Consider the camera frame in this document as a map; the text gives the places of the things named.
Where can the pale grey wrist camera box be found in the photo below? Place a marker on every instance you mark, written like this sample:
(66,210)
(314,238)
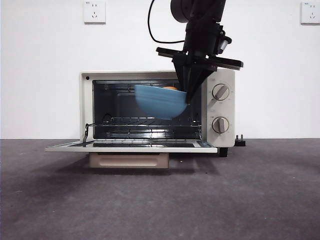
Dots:
(225,42)

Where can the brown potato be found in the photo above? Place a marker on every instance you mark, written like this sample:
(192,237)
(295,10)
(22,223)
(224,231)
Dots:
(171,88)

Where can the beige round oven knob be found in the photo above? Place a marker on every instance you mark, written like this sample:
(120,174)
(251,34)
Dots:
(220,92)
(220,124)

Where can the cream Toshiba toaster oven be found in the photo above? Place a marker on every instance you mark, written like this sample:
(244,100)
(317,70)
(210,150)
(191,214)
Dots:
(222,110)

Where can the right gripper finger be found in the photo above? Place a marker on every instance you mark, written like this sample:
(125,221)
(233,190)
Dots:
(197,77)
(182,75)

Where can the blue ribbed bowl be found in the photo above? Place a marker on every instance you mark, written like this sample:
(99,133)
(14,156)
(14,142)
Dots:
(160,105)

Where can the black power plug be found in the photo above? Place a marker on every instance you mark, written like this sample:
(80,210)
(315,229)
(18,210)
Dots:
(240,143)

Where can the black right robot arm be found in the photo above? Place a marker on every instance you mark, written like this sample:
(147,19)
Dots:
(200,10)

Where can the white wall socket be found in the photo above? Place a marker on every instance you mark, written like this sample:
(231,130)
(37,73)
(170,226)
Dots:
(95,12)
(310,13)

